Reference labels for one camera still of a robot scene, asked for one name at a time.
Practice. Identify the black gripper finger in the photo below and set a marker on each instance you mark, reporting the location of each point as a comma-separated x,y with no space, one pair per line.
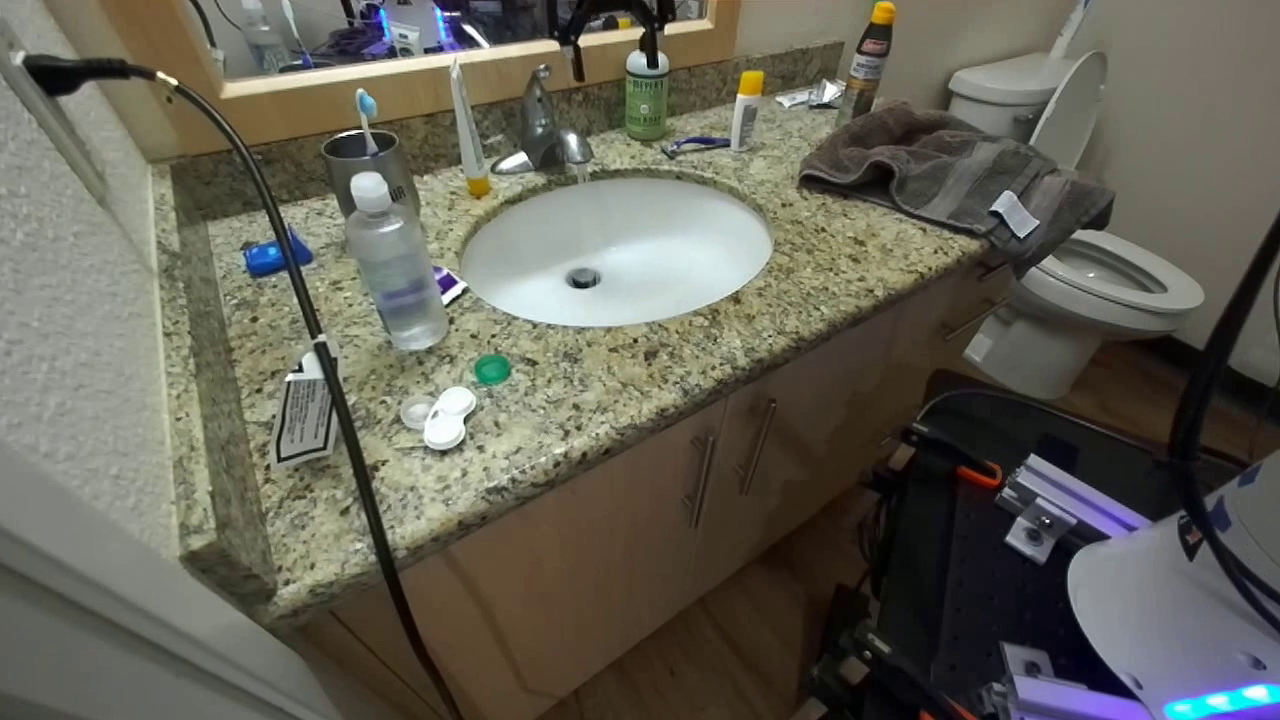
654,41
578,52

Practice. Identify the chrome sink faucet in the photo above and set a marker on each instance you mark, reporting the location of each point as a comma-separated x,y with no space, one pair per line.
543,125

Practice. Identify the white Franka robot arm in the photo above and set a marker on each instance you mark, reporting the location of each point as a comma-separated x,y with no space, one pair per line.
1172,600

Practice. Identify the green soap pump bottle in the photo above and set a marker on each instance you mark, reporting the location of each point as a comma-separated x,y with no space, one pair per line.
647,107

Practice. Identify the blue razor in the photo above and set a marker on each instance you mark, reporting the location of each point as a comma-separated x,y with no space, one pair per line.
695,140

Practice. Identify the small yellow-capped white bottle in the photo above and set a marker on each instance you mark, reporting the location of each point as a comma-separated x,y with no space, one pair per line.
746,123

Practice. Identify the white tube with yellow cap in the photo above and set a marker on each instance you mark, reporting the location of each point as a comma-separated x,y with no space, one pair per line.
465,132

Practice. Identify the crumpled white wrappers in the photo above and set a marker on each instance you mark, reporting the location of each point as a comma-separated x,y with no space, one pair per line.
804,97

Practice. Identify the white oval sink basin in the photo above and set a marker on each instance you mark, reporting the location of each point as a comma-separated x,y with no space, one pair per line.
641,241

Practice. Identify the orange-capped spray bottle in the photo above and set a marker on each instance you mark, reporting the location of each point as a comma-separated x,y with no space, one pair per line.
864,64

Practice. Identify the white blue toothbrush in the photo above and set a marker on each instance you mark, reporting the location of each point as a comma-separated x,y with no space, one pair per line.
366,107

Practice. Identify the chrome sink drain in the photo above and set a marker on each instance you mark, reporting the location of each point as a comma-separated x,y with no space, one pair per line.
581,276

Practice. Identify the metal toothbrush cup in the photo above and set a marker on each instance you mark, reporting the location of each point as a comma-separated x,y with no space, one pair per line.
373,162

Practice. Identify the small purple packet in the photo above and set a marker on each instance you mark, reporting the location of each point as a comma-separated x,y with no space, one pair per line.
451,285

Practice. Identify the clear bottle with white cap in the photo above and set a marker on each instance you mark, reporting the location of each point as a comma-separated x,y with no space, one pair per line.
398,274

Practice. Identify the gray bath towel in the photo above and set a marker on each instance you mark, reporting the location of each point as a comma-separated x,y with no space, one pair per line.
933,167

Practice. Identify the green lens case cap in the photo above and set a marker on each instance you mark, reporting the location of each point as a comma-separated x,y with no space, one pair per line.
492,370

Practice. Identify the small blue plastic object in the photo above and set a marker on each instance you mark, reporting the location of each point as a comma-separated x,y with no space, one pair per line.
264,257

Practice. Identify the white contact lens case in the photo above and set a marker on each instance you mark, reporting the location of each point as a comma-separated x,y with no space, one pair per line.
447,420

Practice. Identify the wooden vanity cabinet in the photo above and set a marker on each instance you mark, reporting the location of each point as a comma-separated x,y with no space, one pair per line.
603,563

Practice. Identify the white toilet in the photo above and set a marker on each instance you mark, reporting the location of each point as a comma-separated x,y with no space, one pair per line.
1105,285

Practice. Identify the orange clamp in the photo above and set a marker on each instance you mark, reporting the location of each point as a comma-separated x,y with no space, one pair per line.
967,467

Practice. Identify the black robot table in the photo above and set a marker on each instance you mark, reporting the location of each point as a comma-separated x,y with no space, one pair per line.
963,574

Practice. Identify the white door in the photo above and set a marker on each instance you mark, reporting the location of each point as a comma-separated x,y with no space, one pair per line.
105,613

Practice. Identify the wood-framed wall mirror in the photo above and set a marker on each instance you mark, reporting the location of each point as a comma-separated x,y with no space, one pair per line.
401,86

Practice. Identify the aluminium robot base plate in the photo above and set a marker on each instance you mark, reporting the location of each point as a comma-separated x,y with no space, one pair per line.
1067,500

